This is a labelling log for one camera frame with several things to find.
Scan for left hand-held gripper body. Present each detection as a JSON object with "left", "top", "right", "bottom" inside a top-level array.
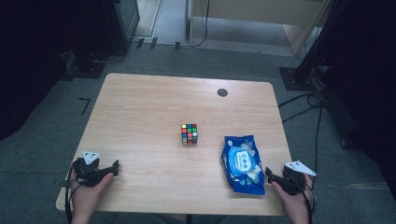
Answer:
[{"left": 74, "top": 150, "right": 110, "bottom": 188}]

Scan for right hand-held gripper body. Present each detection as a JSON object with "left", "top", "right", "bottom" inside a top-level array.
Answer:
[{"left": 279, "top": 160, "right": 317, "bottom": 196}]

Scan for blue snack packet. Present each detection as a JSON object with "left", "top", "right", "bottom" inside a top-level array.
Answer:
[{"left": 220, "top": 134, "right": 266, "bottom": 196}]

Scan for multicoloured puzzle cube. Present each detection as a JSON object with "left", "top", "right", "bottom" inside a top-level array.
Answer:
[{"left": 180, "top": 123, "right": 199, "bottom": 146}]

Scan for person's right hand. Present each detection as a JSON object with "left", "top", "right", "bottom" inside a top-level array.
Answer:
[{"left": 270, "top": 175, "right": 316, "bottom": 220}]

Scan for person's left hand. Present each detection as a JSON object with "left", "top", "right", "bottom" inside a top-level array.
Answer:
[{"left": 70, "top": 172, "right": 116, "bottom": 218}]

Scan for black angled floor tape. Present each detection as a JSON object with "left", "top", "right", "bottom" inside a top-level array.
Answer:
[{"left": 78, "top": 97, "right": 92, "bottom": 116}]

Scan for person's dark trousers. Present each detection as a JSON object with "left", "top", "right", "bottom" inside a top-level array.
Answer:
[{"left": 118, "top": 213, "right": 260, "bottom": 224}]

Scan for black flat stand base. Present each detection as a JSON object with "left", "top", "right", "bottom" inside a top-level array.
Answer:
[
  {"left": 278, "top": 66, "right": 319, "bottom": 92},
  {"left": 62, "top": 49, "right": 107, "bottom": 79}
]

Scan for black curtain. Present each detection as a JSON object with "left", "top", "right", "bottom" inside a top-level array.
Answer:
[
  {"left": 0, "top": 0, "right": 117, "bottom": 142},
  {"left": 306, "top": 0, "right": 396, "bottom": 200}
]

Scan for dark glass cabinet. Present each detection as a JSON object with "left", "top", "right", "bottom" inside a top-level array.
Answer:
[{"left": 102, "top": 0, "right": 141, "bottom": 54}]

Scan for light wooden desk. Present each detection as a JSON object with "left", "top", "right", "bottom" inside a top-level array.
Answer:
[{"left": 188, "top": 0, "right": 332, "bottom": 57}]

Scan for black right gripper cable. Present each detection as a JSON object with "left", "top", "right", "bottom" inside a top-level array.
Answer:
[{"left": 291, "top": 173, "right": 318, "bottom": 224}]

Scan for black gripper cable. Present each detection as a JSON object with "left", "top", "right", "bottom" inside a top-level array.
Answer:
[
  {"left": 291, "top": 173, "right": 318, "bottom": 224},
  {"left": 64, "top": 161, "right": 82, "bottom": 224}
]

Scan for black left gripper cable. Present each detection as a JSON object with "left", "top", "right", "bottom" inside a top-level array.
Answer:
[{"left": 64, "top": 161, "right": 82, "bottom": 224}]

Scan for black floor cables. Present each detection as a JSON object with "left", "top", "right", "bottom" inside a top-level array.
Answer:
[{"left": 277, "top": 91, "right": 327, "bottom": 188}]

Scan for black hanging cable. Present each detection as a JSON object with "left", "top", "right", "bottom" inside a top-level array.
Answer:
[{"left": 190, "top": 0, "right": 211, "bottom": 49}]

